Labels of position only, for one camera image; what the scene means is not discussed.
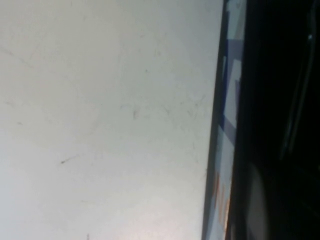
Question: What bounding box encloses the black printed glasses case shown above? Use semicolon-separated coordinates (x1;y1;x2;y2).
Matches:
201;0;320;240

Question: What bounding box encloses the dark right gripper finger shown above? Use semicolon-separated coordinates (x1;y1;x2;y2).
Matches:
243;162;268;240

